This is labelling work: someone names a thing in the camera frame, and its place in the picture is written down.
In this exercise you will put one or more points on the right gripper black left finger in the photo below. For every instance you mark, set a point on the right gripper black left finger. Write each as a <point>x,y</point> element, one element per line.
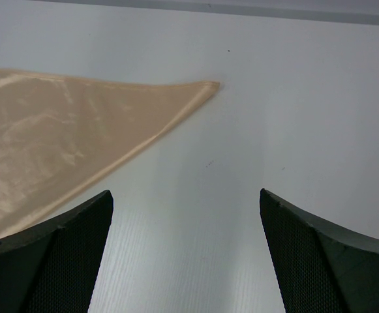
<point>53,266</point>

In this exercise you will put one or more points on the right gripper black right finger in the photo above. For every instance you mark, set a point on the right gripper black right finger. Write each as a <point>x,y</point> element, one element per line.
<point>320,266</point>

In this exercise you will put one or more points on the peach cloth napkin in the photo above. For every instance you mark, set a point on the peach cloth napkin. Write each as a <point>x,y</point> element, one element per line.
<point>59,135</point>

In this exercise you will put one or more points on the back aluminium frame rail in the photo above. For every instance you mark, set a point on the back aluminium frame rail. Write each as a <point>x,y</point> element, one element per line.
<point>357,12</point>

